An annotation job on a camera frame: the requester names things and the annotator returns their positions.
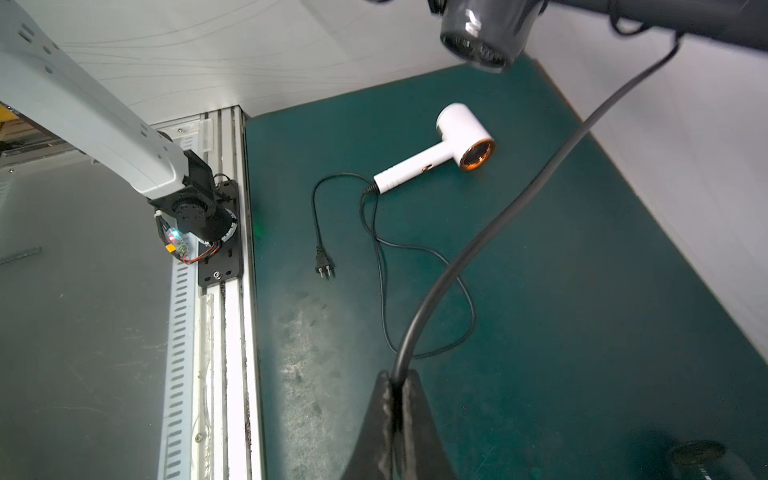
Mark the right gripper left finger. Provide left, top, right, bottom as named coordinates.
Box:
left=341, top=371, right=395, bottom=480

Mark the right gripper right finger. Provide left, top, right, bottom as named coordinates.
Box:
left=395, top=370, right=457, bottom=479

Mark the grey dryer black cord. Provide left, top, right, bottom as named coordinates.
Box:
left=389, top=32, right=685, bottom=385

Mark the green hair dryer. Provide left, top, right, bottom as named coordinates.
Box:
left=667, top=440, right=757, bottom=480

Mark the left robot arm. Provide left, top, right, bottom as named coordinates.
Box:
left=1, top=1, right=240, bottom=264

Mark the white hair dryer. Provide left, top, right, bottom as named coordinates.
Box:
left=373, top=103, right=496, bottom=194

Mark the green table mat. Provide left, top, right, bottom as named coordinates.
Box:
left=246, top=59, right=767, bottom=479

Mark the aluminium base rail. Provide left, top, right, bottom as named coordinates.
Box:
left=160, top=106, right=266, bottom=479

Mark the white slotted cable duct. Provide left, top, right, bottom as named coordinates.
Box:
left=157, top=260, right=197, bottom=479

